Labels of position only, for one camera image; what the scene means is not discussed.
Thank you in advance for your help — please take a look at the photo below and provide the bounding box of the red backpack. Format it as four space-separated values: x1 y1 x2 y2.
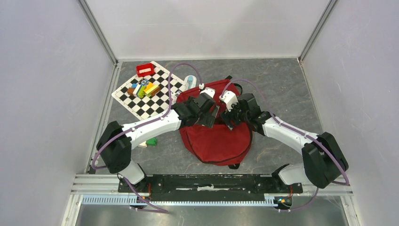
179 76 253 170

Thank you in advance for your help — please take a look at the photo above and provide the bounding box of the light blue pamphlet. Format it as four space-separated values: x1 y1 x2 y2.
184 75 197 90

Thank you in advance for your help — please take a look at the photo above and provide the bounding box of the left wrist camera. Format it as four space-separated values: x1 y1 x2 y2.
200 87 215 99

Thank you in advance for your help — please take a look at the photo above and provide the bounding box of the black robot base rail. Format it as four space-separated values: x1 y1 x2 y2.
133 174 303 202

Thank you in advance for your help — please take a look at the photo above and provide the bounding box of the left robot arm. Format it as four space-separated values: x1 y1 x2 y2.
95 88 218 192

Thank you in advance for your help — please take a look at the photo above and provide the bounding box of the toy block train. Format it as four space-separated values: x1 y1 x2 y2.
138 138 158 148

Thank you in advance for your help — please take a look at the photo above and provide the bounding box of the colourful toy block cluster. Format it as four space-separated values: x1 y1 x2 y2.
127 79 161 99

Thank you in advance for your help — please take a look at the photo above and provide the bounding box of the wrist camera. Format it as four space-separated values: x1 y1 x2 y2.
200 87 215 99
219 91 238 112

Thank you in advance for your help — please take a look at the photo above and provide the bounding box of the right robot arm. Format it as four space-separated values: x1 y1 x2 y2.
219 91 349 192

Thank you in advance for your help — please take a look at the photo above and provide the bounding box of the black white chess mat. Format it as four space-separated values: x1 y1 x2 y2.
112 61 169 120

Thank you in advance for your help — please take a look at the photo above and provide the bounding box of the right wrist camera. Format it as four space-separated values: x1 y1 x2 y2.
219 91 238 112

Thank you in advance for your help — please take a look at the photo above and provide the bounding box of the red plastic box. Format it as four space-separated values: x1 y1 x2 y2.
136 63 155 77

